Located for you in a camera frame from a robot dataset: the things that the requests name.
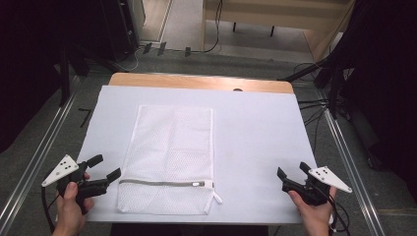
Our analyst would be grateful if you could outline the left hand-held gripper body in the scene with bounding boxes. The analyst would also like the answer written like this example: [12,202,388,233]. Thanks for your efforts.
[41,153,110,215]

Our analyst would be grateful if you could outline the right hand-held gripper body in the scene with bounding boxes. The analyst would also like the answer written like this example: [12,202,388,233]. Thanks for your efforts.
[281,165,354,207]

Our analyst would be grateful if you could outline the white mesh laundry bag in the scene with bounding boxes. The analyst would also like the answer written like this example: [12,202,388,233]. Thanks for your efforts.
[116,104,224,216]

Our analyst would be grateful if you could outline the person's left hand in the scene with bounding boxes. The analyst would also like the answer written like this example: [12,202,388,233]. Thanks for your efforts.
[52,172,96,236]

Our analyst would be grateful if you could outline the person's right hand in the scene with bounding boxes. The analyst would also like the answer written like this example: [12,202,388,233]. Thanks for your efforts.
[287,186,338,236]

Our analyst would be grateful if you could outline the white table mat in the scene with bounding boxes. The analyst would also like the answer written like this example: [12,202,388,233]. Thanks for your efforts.
[76,85,319,226]

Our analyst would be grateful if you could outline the person's dark pants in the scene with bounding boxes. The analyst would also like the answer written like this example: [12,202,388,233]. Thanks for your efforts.
[109,223,270,236]

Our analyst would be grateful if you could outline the black curtain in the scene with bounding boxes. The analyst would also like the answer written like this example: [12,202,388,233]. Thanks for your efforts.
[0,0,114,155]
[323,0,417,203]

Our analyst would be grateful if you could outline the wooden table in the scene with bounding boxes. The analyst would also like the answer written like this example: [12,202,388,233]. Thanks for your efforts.
[107,72,295,95]

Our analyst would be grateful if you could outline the black cabinet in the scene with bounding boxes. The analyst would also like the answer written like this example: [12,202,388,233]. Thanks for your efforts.
[97,0,147,63]

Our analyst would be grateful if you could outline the light wooden furniture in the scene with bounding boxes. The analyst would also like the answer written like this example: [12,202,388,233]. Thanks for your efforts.
[202,0,357,63]

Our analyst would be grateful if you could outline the metal floor rail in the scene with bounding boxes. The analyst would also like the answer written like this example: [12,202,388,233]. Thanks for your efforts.
[322,99,387,236]
[0,74,84,236]

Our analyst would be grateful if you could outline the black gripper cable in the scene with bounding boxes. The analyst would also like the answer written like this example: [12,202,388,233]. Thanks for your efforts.
[327,195,352,236]
[40,185,57,234]

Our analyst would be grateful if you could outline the bundle of black floor cables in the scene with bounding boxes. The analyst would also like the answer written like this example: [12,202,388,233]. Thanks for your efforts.
[293,62,332,155]

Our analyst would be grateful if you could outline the black floor cable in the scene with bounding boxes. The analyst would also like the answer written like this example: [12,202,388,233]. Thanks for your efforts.
[188,0,224,55]

